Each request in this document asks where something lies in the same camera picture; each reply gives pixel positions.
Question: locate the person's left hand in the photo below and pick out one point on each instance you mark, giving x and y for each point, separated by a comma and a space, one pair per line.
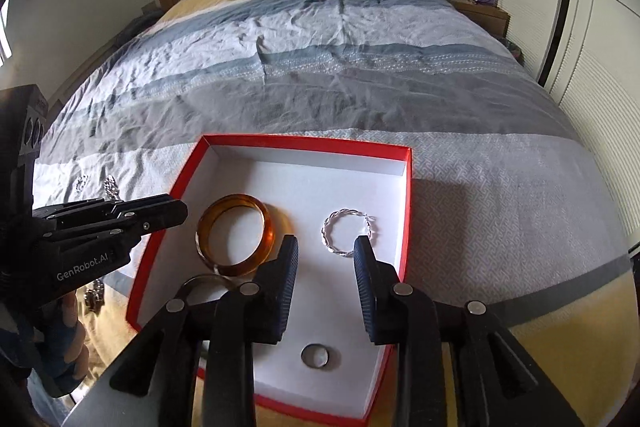
65, 342

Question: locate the amber bangle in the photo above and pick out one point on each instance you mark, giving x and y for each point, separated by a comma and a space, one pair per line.
204, 242

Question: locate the bed with striped duvet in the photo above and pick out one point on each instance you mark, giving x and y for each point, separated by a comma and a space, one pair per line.
350, 82

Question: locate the white wardrobe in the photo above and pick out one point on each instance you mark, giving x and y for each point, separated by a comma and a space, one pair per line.
590, 57

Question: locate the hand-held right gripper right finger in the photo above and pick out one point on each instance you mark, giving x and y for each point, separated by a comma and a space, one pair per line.
367, 292

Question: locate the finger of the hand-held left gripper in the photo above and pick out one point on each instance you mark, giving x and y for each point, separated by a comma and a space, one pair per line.
115, 234
160, 209

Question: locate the dark thin bangle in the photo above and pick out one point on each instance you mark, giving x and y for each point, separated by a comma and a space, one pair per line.
192, 279

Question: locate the dark bag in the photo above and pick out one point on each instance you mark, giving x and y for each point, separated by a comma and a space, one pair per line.
515, 52

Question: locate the wooden nightstand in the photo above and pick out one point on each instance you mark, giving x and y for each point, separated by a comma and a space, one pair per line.
487, 17

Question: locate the window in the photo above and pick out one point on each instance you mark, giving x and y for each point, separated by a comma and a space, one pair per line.
4, 27

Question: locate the small silver trinket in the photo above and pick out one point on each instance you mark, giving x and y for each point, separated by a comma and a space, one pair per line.
81, 183

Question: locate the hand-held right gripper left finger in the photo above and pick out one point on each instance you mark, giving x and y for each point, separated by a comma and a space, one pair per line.
285, 292

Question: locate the red jewelry box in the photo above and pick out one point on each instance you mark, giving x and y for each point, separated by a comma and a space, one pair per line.
310, 187

